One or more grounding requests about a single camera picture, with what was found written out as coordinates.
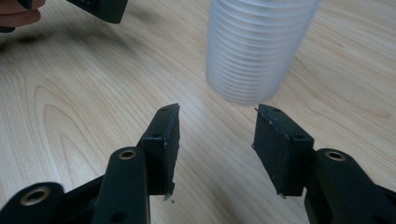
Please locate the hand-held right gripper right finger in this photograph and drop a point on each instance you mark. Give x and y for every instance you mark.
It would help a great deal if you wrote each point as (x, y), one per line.
(277, 152)

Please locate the clear plastic cup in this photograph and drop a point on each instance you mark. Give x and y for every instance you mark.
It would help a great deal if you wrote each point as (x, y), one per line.
(253, 49)

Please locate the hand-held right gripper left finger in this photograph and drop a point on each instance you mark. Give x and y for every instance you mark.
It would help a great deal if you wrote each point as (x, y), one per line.
(162, 146)

